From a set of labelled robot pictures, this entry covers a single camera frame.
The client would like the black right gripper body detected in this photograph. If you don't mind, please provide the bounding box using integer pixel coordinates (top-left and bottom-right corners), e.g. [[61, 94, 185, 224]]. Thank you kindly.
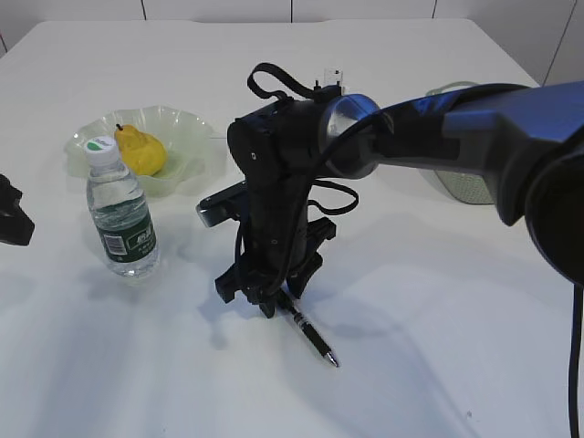
[[215, 98, 336, 304]]

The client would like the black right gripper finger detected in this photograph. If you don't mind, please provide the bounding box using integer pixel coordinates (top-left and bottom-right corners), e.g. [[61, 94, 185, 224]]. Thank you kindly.
[[256, 289, 279, 318], [287, 253, 323, 299]]

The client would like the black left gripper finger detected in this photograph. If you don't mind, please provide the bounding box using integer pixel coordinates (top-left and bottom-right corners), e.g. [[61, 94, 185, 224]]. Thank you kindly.
[[0, 174, 35, 246]]

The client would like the clear plastic ruler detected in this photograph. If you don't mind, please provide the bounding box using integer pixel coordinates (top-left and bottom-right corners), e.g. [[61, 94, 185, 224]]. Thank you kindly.
[[323, 68, 343, 88]]

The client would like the clear water bottle green label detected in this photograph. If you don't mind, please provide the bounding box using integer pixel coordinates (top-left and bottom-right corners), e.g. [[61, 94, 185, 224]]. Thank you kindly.
[[83, 136, 160, 278]]

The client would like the yellow pear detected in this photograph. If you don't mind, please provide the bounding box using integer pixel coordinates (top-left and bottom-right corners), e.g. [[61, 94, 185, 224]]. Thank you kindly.
[[114, 124, 168, 176]]

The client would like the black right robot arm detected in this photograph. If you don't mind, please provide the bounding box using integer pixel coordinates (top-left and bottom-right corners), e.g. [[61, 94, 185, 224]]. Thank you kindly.
[[203, 82, 583, 316]]

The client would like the green wavy glass plate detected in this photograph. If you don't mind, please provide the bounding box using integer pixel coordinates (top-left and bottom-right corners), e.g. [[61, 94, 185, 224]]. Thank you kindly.
[[65, 105, 225, 197]]

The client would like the green woven plastic basket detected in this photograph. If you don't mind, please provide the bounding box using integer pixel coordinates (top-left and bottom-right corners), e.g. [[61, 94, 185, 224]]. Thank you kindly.
[[425, 80, 493, 205]]

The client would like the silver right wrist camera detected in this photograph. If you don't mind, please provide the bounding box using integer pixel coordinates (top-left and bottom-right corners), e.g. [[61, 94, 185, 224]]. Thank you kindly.
[[196, 181, 249, 228]]

